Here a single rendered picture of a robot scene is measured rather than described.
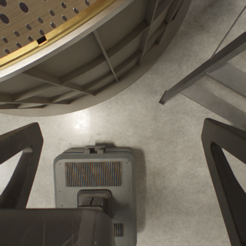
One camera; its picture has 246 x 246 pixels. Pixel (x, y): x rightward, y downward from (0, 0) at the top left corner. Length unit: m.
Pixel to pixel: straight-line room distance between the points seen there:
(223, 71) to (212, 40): 0.71
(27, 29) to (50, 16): 0.05
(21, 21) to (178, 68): 1.32
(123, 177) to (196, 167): 0.59
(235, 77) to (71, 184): 1.08
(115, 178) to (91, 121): 0.47
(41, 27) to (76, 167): 1.07
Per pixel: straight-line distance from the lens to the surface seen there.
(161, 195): 1.73
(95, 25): 0.45
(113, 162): 1.36
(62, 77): 0.83
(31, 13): 0.43
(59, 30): 0.44
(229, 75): 1.07
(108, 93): 1.56
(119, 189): 1.41
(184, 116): 1.63
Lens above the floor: 1.57
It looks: 85 degrees down
